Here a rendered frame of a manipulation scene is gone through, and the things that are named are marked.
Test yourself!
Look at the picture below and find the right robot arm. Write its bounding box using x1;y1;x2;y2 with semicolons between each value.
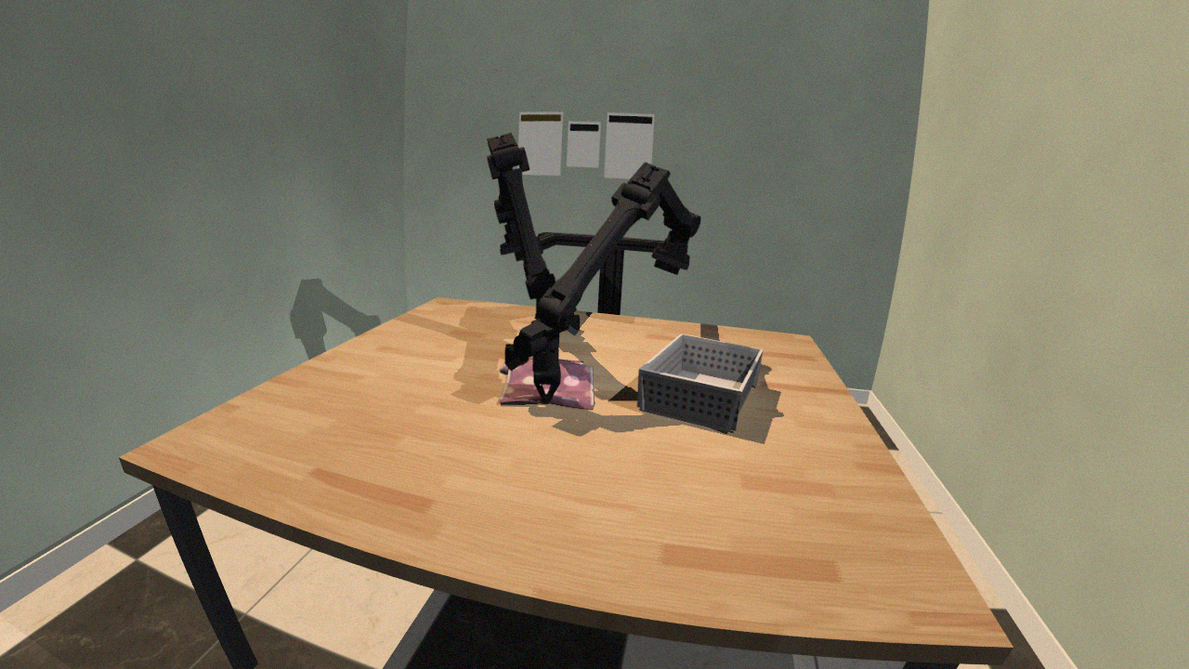
487;133;555;308

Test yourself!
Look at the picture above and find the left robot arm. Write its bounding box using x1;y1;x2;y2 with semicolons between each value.
505;162;702;372

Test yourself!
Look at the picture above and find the grey rectangular perforated basket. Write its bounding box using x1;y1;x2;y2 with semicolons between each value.
637;334;763;433

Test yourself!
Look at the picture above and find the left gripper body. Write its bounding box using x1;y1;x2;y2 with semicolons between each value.
533;348;561;381

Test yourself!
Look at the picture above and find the pink polka-dot towel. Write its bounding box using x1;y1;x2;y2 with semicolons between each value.
499;358;595;410

